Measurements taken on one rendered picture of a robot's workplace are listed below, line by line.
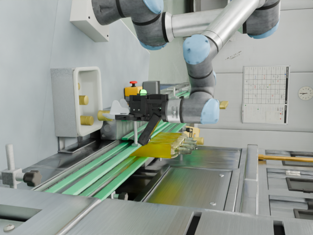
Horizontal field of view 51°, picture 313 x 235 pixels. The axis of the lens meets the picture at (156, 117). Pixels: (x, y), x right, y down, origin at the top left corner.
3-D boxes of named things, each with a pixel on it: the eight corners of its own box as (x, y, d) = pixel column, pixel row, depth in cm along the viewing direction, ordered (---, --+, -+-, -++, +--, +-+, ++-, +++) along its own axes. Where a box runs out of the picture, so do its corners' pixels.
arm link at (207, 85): (214, 56, 101) (211, 83, 95) (218, 81, 110) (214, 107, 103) (189, 57, 103) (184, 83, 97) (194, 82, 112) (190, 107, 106)
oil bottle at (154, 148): (126, 155, 134) (178, 159, 128) (125, 142, 133) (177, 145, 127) (131, 152, 139) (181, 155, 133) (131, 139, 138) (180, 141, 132)
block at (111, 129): (99, 140, 124) (116, 141, 122) (98, 115, 123) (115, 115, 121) (103, 138, 128) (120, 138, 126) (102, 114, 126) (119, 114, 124)
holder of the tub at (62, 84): (56, 152, 109) (77, 153, 107) (50, 68, 104) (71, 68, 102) (82, 140, 125) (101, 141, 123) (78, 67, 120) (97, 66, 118)
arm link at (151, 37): (132, 5, 129) (279, -17, 116) (142, 35, 141) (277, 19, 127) (127, 24, 122) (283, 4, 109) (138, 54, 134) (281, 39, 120)
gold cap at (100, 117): (97, 110, 107) (109, 111, 106) (101, 109, 110) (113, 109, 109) (97, 121, 107) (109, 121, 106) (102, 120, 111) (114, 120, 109)
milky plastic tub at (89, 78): (56, 136, 108) (79, 138, 105) (51, 67, 104) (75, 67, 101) (83, 126, 124) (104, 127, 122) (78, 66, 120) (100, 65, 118)
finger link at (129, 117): (117, 112, 106) (144, 112, 105) (117, 118, 106) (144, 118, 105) (113, 114, 101) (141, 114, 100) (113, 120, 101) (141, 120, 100)
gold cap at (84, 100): (72, 95, 114) (83, 95, 112) (77, 94, 117) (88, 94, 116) (73, 106, 114) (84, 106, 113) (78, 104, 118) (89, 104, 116)
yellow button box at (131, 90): (124, 101, 163) (138, 101, 161) (123, 86, 162) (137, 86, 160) (129, 100, 170) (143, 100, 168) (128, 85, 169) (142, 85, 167)
